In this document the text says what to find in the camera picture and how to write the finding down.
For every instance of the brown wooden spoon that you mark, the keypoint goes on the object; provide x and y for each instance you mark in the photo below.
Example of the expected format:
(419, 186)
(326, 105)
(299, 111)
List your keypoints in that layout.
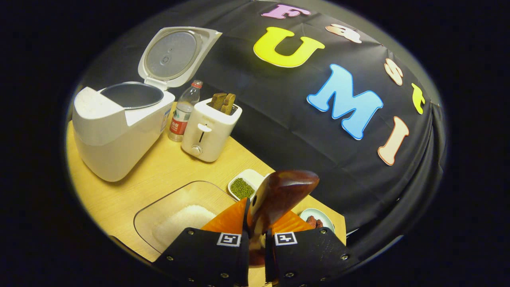
(283, 191)

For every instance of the white divided grain dish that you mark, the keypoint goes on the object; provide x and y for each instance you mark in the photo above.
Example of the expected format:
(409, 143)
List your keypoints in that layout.
(243, 187)

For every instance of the clear plastic container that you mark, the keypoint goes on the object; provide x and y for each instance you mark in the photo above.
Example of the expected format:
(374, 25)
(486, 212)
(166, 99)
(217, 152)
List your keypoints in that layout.
(159, 211)

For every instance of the pale green plate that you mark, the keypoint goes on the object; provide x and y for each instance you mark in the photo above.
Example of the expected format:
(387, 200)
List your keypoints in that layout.
(324, 217)

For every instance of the white toaster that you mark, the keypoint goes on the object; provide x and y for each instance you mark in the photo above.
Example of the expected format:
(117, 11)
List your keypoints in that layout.
(207, 135)

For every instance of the black backdrop cloth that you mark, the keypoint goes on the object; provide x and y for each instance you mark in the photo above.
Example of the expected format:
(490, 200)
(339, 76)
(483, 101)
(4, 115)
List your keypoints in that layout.
(287, 119)

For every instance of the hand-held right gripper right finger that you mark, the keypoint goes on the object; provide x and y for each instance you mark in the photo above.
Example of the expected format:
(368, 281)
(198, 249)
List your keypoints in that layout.
(303, 255)

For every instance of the clear plastic water bottle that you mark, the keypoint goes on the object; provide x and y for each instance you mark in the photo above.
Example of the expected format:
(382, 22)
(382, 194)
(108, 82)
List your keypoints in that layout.
(183, 115)

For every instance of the white rice cooker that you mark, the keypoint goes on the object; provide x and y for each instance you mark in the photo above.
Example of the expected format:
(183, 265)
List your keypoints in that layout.
(111, 135)

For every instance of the brown toast slice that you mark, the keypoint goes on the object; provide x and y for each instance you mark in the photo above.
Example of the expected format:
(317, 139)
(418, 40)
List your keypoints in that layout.
(218, 101)
(228, 104)

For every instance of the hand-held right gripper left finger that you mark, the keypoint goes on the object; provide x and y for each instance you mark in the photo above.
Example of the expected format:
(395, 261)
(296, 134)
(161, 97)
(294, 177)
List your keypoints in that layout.
(207, 255)

